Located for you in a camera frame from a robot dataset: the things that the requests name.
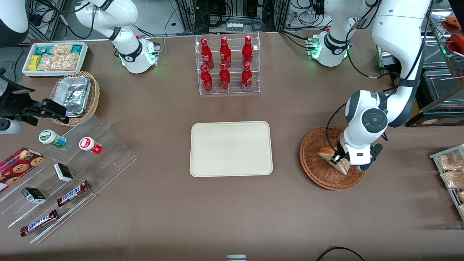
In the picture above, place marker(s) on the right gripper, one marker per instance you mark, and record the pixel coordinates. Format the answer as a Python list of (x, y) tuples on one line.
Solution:
[(15, 102)]

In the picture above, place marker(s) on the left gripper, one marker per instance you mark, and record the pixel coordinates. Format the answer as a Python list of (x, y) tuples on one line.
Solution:
[(339, 153)]

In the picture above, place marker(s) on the triangular sandwich with red filling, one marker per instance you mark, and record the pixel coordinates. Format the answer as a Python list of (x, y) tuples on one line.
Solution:
[(326, 154)]

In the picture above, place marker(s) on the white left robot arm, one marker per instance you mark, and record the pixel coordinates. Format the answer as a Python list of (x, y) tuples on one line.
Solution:
[(398, 36)]

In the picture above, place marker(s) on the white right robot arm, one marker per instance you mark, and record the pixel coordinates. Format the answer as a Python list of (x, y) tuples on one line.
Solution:
[(123, 14)]

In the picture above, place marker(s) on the round brown wicker basket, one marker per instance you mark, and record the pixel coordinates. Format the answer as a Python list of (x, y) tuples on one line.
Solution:
[(319, 174)]

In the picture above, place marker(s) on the oval tan wicker basket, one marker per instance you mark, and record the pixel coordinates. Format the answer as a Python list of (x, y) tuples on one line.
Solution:
[(93, 98)]

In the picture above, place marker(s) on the cream rectangular tray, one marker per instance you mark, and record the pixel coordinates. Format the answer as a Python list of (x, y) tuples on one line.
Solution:
[(231, 149)]

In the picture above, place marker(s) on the silver metal tray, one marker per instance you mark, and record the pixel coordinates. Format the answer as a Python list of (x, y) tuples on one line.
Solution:
[(433, 54)]

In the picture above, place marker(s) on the green lid snack cup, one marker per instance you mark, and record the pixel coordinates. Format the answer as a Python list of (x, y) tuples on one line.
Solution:
[(49, 137)]

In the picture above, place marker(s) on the stack of foil trays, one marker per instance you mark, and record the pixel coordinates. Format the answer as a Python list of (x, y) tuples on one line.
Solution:
[(74, 94)]

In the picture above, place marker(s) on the white plastic snack bin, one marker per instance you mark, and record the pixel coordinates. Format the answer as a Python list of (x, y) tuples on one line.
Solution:
[(54, 74)]

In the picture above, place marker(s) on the yellow snack packet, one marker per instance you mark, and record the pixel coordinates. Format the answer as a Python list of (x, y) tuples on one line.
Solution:
[(34, 63)]

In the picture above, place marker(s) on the large clear cracker bag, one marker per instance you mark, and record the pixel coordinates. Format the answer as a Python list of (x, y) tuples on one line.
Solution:
[(58, 62)]

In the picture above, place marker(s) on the red lid snack cup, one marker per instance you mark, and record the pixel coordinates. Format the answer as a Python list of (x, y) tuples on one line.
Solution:
[(88, 145)]

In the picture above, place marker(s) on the teal snack packet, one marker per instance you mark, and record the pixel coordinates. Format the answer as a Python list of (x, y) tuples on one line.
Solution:
[(43, 49), (77, 49)]

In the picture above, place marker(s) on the red plaid cookie box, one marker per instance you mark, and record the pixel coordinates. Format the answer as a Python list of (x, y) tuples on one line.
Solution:
[(18, 166)]

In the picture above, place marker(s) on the small clear cracker bag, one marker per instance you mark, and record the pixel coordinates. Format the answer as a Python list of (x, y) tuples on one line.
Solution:
[(61, 49)]

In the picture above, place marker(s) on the small black box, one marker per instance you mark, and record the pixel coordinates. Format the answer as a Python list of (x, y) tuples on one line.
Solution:
[(63, 172), (33, 195)]

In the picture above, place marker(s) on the clear acrylic stepped display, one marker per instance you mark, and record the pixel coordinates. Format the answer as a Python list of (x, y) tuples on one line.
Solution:
[(108, 159)]

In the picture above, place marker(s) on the brown snickers bar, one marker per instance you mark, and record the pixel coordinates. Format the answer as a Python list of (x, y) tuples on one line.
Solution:
[(72, 194), (39, 223)]

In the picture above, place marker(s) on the clear bag of crackers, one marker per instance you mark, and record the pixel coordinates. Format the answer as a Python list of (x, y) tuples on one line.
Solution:
[(449, 161), (453, 179)]

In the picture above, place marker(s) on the red soda bottle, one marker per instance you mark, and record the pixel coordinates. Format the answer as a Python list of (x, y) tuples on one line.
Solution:
[(224, 79), (247, 52), (247, 78), (206, 80), (206, 54), (225, 53)]

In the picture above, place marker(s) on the clear acrylic bottle rack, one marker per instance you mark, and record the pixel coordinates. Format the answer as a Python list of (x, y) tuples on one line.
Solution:
[(235, 87)]

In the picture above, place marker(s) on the black sealing machine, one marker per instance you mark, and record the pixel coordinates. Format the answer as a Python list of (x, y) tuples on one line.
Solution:
[(442, 90)]

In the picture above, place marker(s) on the small grey device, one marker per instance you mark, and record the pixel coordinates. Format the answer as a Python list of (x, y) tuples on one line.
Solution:
[(236, 257)]

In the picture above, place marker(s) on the white power strip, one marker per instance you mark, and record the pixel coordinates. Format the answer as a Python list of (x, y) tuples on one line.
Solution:
[(234, 27)]

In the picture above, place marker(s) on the clear case with red items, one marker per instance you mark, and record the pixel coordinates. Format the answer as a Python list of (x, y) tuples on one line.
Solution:
[(456, 40)]

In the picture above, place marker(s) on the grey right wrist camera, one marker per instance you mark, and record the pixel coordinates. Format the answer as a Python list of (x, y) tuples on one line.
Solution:
[(9, 127)]

